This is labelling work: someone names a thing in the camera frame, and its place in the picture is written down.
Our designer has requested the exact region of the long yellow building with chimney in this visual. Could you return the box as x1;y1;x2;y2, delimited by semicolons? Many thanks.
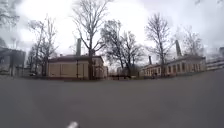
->
139;39;208;79

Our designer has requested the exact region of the robot's own part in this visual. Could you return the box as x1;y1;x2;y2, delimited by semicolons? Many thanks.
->
66;121;80;128

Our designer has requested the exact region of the row of bare trees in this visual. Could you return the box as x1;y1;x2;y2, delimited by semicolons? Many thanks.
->
0;0;224;81

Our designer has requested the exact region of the pale building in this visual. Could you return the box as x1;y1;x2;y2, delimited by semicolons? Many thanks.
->
205;46;224;71

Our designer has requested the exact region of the dark building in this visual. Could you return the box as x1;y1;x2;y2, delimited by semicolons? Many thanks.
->
0;46;27;78

